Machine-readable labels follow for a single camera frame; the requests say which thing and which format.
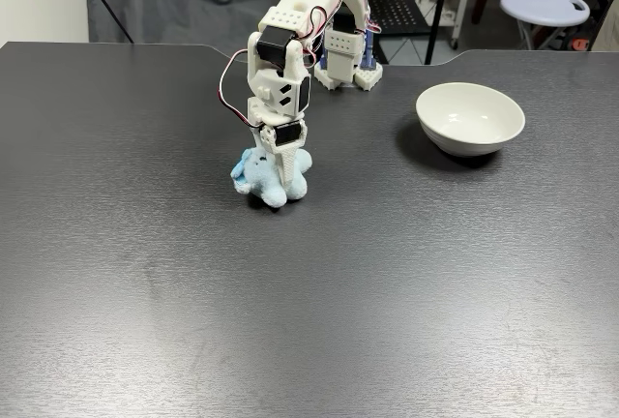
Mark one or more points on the white ceramic bowl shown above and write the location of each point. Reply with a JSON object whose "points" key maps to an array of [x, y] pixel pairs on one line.
{"points": [[469, 115]]}

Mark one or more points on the black metal rack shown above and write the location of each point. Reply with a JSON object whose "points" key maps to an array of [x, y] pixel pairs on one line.
{"points": [[401, 11]]}

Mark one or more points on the lavender round plastic stool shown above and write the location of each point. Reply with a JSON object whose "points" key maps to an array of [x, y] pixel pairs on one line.
{"points": [[544, 7]]}

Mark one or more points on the black round wheel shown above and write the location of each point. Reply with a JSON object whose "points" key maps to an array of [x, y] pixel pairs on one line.
{"points": [[598, 7]]}

